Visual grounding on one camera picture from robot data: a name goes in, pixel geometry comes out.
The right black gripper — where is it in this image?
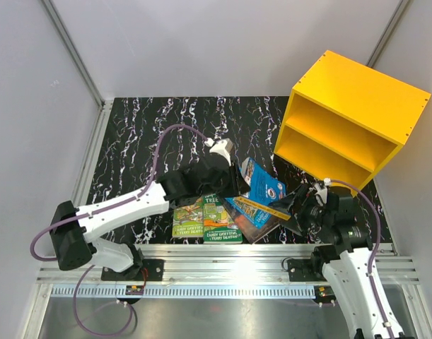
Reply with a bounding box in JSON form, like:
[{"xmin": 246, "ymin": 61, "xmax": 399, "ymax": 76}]
[{"xmin": 267, "ymin": 183, "xmax": 334, "ymax": 237}]

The blue back-cover book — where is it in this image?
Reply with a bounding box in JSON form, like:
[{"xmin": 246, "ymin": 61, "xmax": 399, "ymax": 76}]
[{"xmin": 241, "ymin": 157, "xmax": 286, "ymax": 206}]

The blue 26-storey treehouse book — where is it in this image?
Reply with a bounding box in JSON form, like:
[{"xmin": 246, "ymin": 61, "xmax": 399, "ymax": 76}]
[{"xmin": 221, "ymin": 194, "xmax": 291, "ymax": 230}]

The dark tale of two cities book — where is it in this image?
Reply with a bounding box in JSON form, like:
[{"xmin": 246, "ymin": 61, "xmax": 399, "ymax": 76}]
[{"xmin": 222, "ymin": 200, "xmax": 280, "ymax": 244}]

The green 104-storey treehouse book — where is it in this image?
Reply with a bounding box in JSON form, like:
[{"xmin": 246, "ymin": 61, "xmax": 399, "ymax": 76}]
[{"xmin": 203, "ymin": 194, "xmax": 243, "ymax": 244}]

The green 65-storey treehouse book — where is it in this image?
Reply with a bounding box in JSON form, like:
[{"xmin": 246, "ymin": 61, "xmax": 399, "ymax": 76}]
[{"xmin": 172, "ymin": 198, "xmax": 204, "ymax": 238}]

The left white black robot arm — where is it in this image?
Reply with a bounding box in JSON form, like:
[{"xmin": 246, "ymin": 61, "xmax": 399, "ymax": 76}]
[{"xmin": 49, "ymin": 154, "xmax": 250, "ymax": 280}]

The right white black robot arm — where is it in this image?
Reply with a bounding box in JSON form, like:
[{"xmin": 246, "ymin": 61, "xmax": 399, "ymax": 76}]
[{"xmin": 269, "ymin": 179, "xmax": 407, "ymax": 338}]

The yellow wooden shelf box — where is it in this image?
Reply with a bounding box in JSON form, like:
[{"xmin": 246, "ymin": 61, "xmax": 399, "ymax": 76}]
[{"xmin": 274, "ymin": 50, "xmax": 431, "ymax": 189}]

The black marble pattern mat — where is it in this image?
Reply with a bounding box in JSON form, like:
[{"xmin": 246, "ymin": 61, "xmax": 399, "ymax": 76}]
[{"xmin": 86, "ymin": 95, "xmax": 394, "ymax": 245}]

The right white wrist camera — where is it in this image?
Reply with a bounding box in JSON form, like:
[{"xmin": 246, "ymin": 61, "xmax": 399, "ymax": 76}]
[{"xmin": 313, "ymin": 178, "xmax": 332, "ymax": 206}]

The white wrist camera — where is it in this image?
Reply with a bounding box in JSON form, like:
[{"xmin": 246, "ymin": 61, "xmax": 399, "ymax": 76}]
[
  {"xmin": 313, "ymin": 178, "xmax": 332, "ymax": 206},
  {"xmin": 204, "ymin": 138, "xmax": 233, "ymax": 165}
]

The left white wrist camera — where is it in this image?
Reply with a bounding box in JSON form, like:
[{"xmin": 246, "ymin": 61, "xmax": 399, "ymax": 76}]
[{"xmin": 204, "ymin": 138, "xmax": 233, "ymax": 165}]

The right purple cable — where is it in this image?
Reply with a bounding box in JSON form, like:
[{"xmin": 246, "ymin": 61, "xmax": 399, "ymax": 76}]
[{"xmin": 328, "ymin": 179, "xmax": 397, "ymax": 339}]

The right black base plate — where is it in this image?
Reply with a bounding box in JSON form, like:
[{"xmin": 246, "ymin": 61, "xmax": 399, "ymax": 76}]
[{"xmin": 281, "ymin": 257, "xmax": 327, "ymax": 283}]

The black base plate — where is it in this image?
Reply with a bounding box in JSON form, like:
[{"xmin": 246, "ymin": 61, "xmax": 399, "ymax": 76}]
[
  {"xmin": 281, "ymin": 257, "xmax": 327, "ymax": 283},
  {"xmin": 101, "ymin": 258, "xmax": 165, "ymax": 282}
]

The aluminium rail frame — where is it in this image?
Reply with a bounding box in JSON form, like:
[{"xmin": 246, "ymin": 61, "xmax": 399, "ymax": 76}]
[{"xmin": 19, "ymin": 98, "xmax": 432, "ymax": 339}]

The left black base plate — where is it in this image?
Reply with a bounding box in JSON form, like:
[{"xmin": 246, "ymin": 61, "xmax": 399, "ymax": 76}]
[{"xmin": 101, "ymin": 258, "xmax": 165, "ymax": 282}]

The white slotted cable duct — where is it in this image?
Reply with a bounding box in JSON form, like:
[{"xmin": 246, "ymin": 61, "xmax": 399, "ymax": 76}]
[{"xmin": 51, "ymin": 284, "xmax": 315, "ymax": 299}]

